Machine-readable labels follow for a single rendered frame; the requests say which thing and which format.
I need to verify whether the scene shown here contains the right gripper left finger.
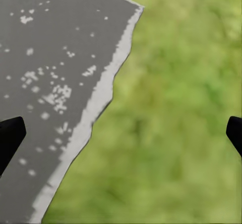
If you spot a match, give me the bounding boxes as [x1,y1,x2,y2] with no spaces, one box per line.
[0,116,26,176]

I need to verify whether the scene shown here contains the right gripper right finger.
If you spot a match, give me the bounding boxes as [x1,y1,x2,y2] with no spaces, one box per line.
[226,116,242,157]

